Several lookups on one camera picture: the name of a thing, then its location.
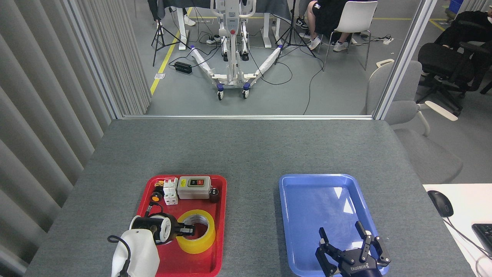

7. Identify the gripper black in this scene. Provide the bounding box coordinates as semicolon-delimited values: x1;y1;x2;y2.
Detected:
169;219;196;242
316;221;391;277

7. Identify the yellow tape roll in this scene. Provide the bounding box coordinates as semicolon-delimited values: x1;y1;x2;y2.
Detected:
176;210;216;254

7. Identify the red plastic tray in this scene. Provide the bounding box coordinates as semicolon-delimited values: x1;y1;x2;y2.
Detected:
120;175;227;277

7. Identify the white circuit breaker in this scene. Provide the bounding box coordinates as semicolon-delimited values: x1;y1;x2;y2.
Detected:
163;177;179;205

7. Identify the orange push button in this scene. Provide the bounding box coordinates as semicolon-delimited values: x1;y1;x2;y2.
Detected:
151;181;165;203

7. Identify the blue plastic tray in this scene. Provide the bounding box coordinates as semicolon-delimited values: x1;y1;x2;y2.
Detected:
278;174;389;277

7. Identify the black computer mouse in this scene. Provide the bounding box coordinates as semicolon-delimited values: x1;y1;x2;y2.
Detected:
427;190;454;218

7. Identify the grey office chair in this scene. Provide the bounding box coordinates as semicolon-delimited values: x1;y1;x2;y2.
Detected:
361;60;464;184

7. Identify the white desk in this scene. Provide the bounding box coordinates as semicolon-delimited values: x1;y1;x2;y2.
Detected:
423;184;492;277

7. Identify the black keyboard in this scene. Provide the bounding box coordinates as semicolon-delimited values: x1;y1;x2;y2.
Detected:
472;223;492;256

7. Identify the white wheeled stand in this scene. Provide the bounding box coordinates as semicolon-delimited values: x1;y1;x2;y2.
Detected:
190;0;284;101

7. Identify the black tripod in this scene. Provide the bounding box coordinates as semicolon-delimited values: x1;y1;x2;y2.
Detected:
151;0;191;67
274;0;317;65

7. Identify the black office chair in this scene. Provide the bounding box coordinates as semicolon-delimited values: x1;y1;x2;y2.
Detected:
417;19;492;116

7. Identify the desk with dark cloth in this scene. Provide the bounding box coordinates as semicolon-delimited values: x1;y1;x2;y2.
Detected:
148;0;293;50

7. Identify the white plastic chair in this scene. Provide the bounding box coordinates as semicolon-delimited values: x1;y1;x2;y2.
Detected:
323;1;378;72

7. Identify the person on white chair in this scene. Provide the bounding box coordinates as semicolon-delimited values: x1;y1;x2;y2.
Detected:
296;0;364;52

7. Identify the person in black office chair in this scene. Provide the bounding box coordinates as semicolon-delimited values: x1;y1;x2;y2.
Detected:
434;11;492;48

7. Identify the grey push button switch box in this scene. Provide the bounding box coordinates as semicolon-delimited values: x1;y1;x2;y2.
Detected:
177;176;211;200

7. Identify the black mouse cable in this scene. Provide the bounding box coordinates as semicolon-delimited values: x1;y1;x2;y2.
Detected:
446;216;492;258

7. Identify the silver horizontal rail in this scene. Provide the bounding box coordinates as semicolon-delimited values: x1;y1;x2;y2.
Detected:
123;114;374;120

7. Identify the silver post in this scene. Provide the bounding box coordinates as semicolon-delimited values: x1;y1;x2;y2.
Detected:
373;0;439;120
63;0;125;120

